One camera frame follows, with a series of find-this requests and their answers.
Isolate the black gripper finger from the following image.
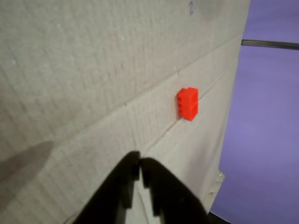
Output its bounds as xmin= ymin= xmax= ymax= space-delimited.
xmin=70 ymin=151 xmax=141 ymax=224
xmin=139 ymin=157 xmax=212 ymax=224

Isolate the red lego block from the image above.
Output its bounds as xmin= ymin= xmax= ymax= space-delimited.
xmin=176 ymin=87 xmax=199 ymax=122

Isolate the brown corrugated cardboard sheet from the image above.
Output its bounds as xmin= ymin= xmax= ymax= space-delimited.
xmin=0 ymin=0 xmax=252 ymax=224

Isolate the grey metal rod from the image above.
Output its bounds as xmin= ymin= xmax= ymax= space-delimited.
xmin=241 ymin=39 xmax=299 ymax=50

